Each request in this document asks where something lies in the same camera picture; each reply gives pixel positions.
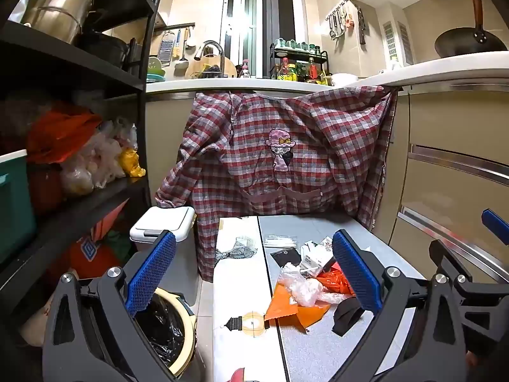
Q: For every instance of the sliding glass door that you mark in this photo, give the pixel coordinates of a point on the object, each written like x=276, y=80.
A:
x=258, y=24

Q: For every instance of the hanging utensil rail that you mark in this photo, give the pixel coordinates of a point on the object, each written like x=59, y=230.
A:
x=344, y=20

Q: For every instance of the yellow plastic bag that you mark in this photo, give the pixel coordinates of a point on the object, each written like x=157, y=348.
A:
x=131, y=163

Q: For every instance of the small black pouch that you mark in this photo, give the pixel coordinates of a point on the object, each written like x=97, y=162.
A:
x=286, y=256

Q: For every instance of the clear plastic produce bag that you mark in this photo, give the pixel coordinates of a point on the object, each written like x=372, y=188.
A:
x=95, y=159

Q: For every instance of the red plaid apron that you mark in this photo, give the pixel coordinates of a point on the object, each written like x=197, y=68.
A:
x=286, y=167

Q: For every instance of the white woven sack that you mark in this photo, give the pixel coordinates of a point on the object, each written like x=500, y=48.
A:
x=34, y=326

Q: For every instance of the white bowl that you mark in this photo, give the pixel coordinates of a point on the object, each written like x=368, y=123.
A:
x=344, y=79

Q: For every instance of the white pedal bin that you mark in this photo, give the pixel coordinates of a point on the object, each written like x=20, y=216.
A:
x=167, y=223

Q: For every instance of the hanging spatula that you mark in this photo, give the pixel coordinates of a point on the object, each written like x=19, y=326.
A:
x=182, y=53

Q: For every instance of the cotton swab packet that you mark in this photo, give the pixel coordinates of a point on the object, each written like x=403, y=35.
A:
x=280, y=241

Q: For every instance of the white and red carton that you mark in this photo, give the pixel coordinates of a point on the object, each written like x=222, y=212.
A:
x=314, y=256

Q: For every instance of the large steel pot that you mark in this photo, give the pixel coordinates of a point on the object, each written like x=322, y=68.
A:
x=63, y=4

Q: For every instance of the orange snack wrapper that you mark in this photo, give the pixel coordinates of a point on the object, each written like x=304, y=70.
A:
x=286, y=306

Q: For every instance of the beige cabinet drawers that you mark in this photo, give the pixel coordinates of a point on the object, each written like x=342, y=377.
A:
x=449, y=127

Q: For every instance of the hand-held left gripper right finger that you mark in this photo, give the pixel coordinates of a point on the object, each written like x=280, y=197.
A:
x=356, y=270

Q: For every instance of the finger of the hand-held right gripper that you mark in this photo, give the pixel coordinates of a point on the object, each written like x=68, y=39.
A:
x=453, y=262
x=495, y=227

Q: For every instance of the dark red pot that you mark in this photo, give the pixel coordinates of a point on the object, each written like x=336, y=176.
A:
x=45, y=191

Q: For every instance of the cream trash can black liner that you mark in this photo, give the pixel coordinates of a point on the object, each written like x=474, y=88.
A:
x=167, y=330

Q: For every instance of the green colander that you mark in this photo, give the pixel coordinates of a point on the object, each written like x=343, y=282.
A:
x=155, y=69

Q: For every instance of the orange plastic bag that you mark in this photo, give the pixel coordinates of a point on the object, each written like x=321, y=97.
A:
x=59, y=135

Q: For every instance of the spray bottle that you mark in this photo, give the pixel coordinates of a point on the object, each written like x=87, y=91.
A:
x=244, y=69

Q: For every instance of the steel kitchen faucet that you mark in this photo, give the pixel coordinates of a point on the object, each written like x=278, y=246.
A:
x=208, y=49

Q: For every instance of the round wooden cutting board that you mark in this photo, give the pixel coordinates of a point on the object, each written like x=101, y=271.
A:
x=226, y=67

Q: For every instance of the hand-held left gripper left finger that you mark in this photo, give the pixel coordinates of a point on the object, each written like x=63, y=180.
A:
x=153, y=270

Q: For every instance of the black cloth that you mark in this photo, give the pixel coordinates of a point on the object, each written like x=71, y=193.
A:
x=346, y=316

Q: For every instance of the metal grater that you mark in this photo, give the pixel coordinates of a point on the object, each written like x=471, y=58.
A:
x=165, y=49

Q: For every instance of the green storage bin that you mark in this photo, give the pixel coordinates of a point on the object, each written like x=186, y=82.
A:
x=14, y=207

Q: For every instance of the black spice rack with bottles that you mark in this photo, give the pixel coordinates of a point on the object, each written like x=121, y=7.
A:
x=298, y=63

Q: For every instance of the black cooking pot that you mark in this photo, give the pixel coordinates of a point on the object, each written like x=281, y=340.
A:
x=103, y=47

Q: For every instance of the black shelf rack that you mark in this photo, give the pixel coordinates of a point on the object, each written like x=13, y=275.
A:
x=59, y=59

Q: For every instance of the orange sack blue print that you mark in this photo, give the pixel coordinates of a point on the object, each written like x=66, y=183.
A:
x=95, y=246

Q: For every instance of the red-orange plastic bag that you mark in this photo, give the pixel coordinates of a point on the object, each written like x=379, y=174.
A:
x=338, y=280

